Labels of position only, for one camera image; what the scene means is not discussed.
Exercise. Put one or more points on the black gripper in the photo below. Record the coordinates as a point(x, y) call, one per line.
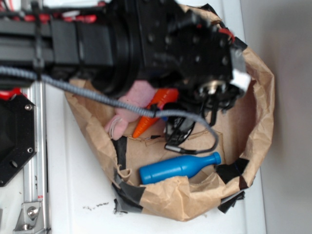
point(184, 50)

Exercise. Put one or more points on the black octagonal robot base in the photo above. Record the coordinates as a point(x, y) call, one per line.
point(17, 136)

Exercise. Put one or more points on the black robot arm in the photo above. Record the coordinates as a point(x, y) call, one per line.
point(127, 40)

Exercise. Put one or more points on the orange toy carrot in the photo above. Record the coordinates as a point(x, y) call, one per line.
point(161, 97)

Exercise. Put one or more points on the brown paper bag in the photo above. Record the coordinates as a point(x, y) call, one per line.
point(245, 135)

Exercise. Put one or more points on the blue toy bottle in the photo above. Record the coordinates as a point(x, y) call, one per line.
point(186, 165)

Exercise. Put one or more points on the aluminium rail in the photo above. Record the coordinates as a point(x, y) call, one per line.
point(35, 172)

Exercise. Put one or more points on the metal corner bracket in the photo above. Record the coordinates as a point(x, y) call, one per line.
point(30, 220)

